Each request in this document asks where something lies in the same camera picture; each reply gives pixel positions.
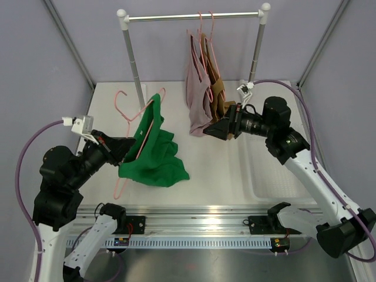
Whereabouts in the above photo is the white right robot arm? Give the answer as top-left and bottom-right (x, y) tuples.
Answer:
(204, 96), (375, 258)

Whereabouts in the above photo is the aluminium front rail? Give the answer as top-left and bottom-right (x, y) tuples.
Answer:
(39, 205), (333, 237)

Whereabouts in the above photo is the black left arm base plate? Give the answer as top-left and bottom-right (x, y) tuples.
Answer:
(114, 216), (146, 235)

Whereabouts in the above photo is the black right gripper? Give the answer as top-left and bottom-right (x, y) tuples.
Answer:
(204, 103), (274, 141)

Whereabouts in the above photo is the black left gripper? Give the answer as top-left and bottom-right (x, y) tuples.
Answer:
(68, 128), (136, 189)

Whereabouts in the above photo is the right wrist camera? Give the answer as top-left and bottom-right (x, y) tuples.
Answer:
(237, 82), (254, 109)

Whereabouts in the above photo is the pink hanger of tan top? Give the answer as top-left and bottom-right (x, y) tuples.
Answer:
(204, 10), (226, 100)

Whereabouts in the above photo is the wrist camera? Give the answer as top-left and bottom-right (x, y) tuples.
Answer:
(237, 82), (254, 109)
(62, 115), (99, 145)

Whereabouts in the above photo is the white slotted cable duct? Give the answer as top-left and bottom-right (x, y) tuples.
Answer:
(101, 236), (271, 250)

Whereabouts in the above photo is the pink hanger of mauve top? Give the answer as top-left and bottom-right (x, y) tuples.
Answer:
(186, 11), (214, 103)

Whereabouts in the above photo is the mauve pink tank top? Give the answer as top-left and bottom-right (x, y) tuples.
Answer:
(186, 33), (213, 137)

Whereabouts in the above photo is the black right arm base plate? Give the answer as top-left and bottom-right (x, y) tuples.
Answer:
(242, 216), (286, 235)

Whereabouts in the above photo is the white clothes rack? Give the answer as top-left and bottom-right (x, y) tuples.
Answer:
(116, 2), (271, 106)

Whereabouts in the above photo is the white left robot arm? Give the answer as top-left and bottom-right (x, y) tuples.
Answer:
(32, 130), (136, 281)

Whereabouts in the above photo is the pink hanger of green top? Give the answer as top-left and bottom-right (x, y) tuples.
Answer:
(113, 88), (166, 200)

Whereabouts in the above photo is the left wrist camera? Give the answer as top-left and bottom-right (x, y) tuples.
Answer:
(62, 115), (99, 145)

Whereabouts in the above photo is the green tank top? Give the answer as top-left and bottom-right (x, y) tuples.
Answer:
(118, 93), (190, 187)

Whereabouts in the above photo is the tan brown tank top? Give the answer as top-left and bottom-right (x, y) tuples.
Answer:
(202, 33), (236, 123)

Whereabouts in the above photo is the white plastic basket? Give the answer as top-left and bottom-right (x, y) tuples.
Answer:
(242, 124), (317, 203)

